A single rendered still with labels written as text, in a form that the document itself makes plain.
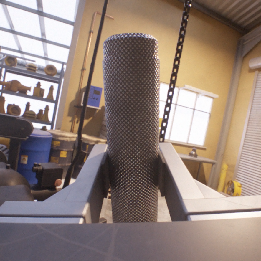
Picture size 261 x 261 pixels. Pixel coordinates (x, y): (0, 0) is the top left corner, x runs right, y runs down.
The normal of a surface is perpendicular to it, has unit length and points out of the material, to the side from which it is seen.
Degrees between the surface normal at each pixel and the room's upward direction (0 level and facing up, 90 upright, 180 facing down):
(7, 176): 26
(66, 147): 90
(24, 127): 90
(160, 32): 90
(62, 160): 90
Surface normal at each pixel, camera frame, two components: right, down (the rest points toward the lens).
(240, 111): -0.92, -0.17
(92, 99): 0.33, 0.11
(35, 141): 0.54, 0.14
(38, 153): 0.73, 0.18
